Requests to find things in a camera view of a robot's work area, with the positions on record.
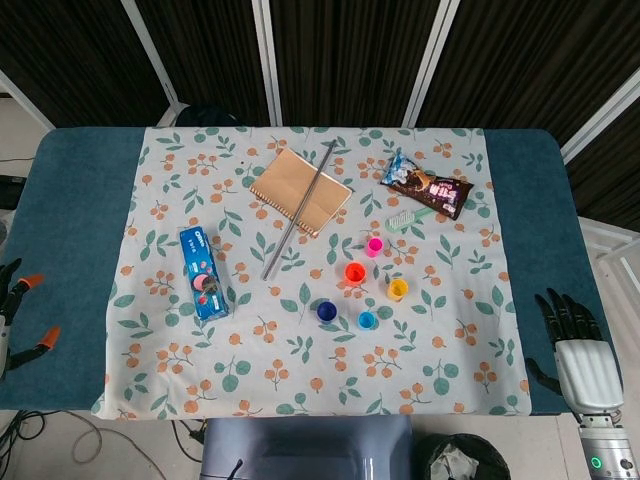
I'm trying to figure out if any black floor cable bundle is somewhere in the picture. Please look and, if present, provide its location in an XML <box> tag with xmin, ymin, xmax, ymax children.
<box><xmin>0</xmin><ymin>409</ymin><xmax>49</xmax><ymax>480</ymax></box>

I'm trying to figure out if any white metal rack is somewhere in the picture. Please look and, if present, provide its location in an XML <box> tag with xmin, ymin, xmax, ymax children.
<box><xmin>578</xmin><ymin>217</ymin><xmax>640</xmax><ymax>351</ymax></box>

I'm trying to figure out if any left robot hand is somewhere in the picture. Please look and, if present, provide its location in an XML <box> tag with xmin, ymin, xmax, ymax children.
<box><xmin>0</xmin><ymin>257</ymin><xmax>62</xmax><ymax>384</ymax></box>

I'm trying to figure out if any orange plastic cup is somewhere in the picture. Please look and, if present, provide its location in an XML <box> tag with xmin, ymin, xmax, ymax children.
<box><xmin>343</xmin><ymin>261</ymin><xmax>368</xmax><ymax>287</ymax></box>

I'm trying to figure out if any brown spiral notebook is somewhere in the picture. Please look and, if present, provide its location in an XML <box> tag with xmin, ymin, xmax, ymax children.
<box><xmin>249</xmin><ymin>147</ymin><xmax>354</xmax><ymax>238</ymax></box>

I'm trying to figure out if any blue Oreo cookie box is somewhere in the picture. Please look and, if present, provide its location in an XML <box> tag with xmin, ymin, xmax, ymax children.
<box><xmin>179</xmin><ymin>225</ymin><xmax>231</xmax><ymax>321</ymax></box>

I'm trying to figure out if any dark folding screen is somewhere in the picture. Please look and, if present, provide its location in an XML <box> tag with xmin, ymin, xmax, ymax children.
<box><xmin>0</xmin><ymin>0</ymin><xmax>640</xmax><ymax>219</ymax></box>

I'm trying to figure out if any metal straw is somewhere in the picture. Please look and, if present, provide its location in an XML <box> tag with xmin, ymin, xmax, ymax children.
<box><xmin>261</xmin><ymin>139</ymin><xmax>338</xmax><ymax>281</ymax></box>

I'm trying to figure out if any blue-grey robot torso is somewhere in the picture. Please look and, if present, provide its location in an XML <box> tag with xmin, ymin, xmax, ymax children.
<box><xmin>199</xmin><ymin>415</ymin><xmax>415</xmax><ymax>480</ymax></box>

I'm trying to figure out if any light green comb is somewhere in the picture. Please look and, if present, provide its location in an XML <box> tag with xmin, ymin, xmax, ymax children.
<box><xmin>383</xmin><ymin>205</ymin><xmax>439</xmax><ymax>232</ymax></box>

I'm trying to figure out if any black device box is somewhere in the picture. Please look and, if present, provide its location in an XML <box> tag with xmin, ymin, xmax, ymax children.
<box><xmin>0</xmin><ymin>174</ymin><xmax>27</xmax><ymax>211</ymax></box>

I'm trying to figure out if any black bag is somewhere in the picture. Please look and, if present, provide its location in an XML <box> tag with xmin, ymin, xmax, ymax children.
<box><xmin>174</xmin><ymin>103</ymin><xmax>242</xmax><ymax>129</ymax></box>

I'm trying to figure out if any black floor cable with plug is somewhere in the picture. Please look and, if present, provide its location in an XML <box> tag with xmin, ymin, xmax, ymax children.
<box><xmin>171</xmin><ymin>418</ymin><xmax>207</xmax><ymax>464</ymax></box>

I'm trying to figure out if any beige floor cable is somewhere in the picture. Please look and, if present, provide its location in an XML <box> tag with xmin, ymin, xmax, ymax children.
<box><xmin>69</xmin><ymin>412</ymin><xmax>169</xmax><ymax>480</ymax></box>

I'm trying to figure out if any brown chocolate snack packet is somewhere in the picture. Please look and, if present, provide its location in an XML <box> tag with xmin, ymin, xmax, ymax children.
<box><xmin>379</xmin><ymin>152</ymin><xmax>475</xmax><ymax>221</ymax></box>

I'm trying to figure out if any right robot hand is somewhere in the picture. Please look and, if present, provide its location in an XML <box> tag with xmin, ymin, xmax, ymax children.
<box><xmin>524</xmin><ymin>287</ymin><xmax>625</xmax><ymax>417</ymax></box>

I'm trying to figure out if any floral tablecloth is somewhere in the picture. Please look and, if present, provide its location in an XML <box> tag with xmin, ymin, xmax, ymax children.
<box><xmin>91</xmin><ymin>125</ymin><xmax>532</xmax><ymax>420</ymax></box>

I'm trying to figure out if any black-lined trash bin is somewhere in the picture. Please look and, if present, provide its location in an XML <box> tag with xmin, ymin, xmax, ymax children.
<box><xmin>414</xmin><ymin>432</ymin><xmax>512</xmax><ymax>480</ymax></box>

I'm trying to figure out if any teal table cover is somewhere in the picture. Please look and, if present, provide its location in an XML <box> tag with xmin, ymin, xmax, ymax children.
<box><xmin>0</xmin><ymin>127</ymin><xmax>624</xmax><ymax>416</ymax></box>

